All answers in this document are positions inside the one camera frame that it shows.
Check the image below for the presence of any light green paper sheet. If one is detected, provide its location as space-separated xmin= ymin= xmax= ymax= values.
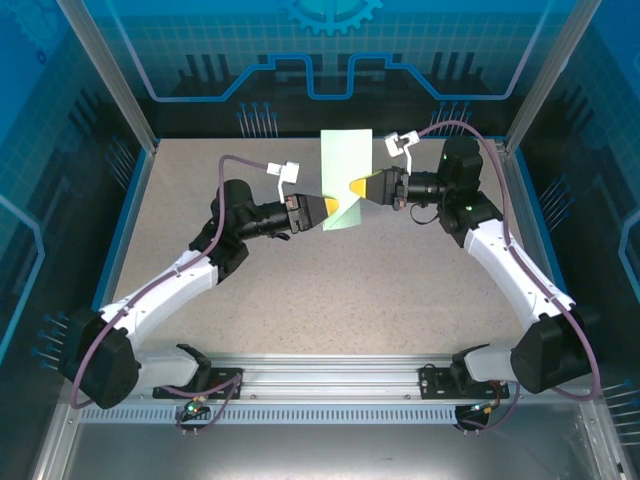
xmin=319 ymin=128 xmax=374 ymax=233

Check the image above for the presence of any blue table side border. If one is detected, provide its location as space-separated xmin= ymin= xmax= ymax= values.
xmin=73 ymin=147 xmax=157 ymax=365
xmin=509 ymin=147 xmax=595 ymax=365

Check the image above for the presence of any grey metal panel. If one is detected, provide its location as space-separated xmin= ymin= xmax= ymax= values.
xmin=29 ymin=389 xmax=634 ymax=480

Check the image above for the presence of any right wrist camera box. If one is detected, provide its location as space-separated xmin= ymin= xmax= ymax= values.
xmin=383 ymin=129 xmax=421 ymax=174

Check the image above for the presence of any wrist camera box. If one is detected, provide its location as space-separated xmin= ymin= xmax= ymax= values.
xmin=267 ymin=159 xmax=301 ymax=201
xmin=383 ymin=129 xmax=421 ymax=174

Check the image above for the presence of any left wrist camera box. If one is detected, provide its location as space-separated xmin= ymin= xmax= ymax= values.
xmin=267 ymin=159 xmax=301 ymax=201

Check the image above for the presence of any aluminium table side rail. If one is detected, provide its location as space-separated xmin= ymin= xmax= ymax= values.
xmin=493 ymin=139 xmax=575 ymax=364

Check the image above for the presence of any aluminium frame post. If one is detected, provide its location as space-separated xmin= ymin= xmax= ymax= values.
xmin=502 ymin=0 xmax=604 ymax=154
xmin=54 ymin=0 xmax=160 ymax=154

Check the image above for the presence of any aluminium mounting rail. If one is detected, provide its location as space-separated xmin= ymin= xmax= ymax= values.
xmin=64 ymin=351 xmax=601 ymax=402

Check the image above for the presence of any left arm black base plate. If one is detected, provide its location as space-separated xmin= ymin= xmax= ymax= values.
xmin=152 ymin=367 xmax=244 ymax=400

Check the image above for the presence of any cable connector with green light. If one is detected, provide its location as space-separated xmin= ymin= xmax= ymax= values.
xmin=180 ymin=392 xmax=210 ymax=417
xmin=467 ymin=398 xmax=502 ymax=416

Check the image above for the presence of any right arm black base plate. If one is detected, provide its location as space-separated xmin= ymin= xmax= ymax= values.
xmin=418 ymin=363 xmax=511 ymax=400

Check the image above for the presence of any slotted grey cable duct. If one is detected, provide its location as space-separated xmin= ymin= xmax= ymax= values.
xmin=79 ymin=405 xmax=459 ymax=425

